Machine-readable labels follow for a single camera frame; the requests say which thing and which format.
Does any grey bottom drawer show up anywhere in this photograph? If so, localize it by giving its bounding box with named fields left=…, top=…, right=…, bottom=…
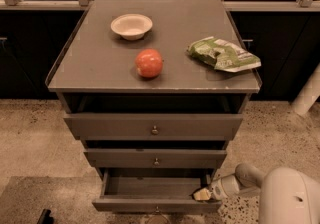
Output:
left=93, top=168, right=221, bottom=214

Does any grey drawer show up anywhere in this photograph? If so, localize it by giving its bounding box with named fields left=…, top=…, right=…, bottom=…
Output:
left=64, top=113, right=243, bottom=141
left=84, top=149, right=227, bottom=169
left=93, top=168, right=221, bottom=214

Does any round robot base part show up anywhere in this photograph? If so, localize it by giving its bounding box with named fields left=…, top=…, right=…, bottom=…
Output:
left=145, top=214, right=171, bottom=224

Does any grey middle drawer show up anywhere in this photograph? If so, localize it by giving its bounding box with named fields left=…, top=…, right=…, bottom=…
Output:
left=84, top=149, right=227, bottom=169

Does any grey drawer cabinet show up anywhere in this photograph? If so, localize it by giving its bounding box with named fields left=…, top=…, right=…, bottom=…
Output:
left=45, top=0, right=262, bottom=182

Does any grey top drawer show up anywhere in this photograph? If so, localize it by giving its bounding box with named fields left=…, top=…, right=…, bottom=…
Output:
left=64, top=113, right=243, bottom=141

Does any green chip bag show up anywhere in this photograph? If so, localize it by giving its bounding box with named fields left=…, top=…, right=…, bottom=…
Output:
left=187, top=37, right=261, bottom=73

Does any red apple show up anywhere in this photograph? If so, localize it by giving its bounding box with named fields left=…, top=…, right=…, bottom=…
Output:
left=135, top=49, right=163, bottom=78

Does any black object on floor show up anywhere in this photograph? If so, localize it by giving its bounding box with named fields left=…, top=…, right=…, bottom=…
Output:
left=37, top=209, right=54, bottom=224

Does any white paper bowl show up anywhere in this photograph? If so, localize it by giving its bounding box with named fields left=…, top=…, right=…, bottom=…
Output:
left=110, top=14, right=153, bottom=41

